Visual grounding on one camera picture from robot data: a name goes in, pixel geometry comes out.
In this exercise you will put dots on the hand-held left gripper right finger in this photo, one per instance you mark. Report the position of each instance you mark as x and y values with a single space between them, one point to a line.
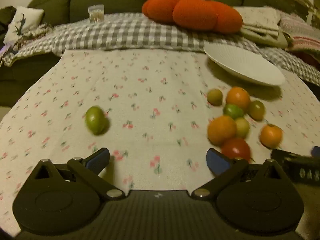
217 162

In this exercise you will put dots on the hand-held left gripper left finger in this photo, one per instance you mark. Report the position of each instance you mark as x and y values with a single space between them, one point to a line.
98 158

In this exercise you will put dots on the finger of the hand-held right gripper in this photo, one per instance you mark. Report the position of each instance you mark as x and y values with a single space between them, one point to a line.
282 158
316 152

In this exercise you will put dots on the red tomato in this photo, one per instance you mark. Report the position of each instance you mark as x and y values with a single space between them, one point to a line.
236 148

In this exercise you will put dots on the large orange tangerine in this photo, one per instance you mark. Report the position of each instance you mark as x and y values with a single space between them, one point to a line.
221 130

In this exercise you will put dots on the large oval green plum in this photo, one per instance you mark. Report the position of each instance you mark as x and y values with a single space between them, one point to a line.
96 120

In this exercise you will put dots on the pale yellow-green plum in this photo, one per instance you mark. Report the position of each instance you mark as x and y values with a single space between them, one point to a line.
243 127

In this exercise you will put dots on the bright green plum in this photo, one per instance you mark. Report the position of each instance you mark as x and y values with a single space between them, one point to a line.
232 111

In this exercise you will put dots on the olive-brown plum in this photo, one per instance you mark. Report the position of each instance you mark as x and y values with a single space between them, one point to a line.
256 110

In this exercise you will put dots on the white ribbed plate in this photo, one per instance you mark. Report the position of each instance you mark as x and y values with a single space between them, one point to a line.
240 62

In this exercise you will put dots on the small olive plum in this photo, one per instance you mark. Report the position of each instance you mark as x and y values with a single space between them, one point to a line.
215 97

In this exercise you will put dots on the cherry print tablecloth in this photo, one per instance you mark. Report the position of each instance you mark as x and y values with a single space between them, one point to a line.
150 85

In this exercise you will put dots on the pink patterned blanket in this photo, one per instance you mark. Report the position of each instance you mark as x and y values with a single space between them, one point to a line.
302 33

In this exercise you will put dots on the grey checked blanket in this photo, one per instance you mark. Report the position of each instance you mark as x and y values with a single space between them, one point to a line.
125 33

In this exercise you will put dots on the floral ruffled cloth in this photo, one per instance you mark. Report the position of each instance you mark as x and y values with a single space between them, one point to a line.
22 43

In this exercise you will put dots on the folded floral cloth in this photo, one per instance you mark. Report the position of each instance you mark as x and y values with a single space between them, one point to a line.
260 20

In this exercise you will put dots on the clear toothpick jar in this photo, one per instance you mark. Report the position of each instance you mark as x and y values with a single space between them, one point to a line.
96 13

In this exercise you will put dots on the orange pumpkin cushion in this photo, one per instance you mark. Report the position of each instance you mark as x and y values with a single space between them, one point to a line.
195 13

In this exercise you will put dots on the white bird print pillow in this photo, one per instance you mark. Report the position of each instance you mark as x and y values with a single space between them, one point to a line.
25 22

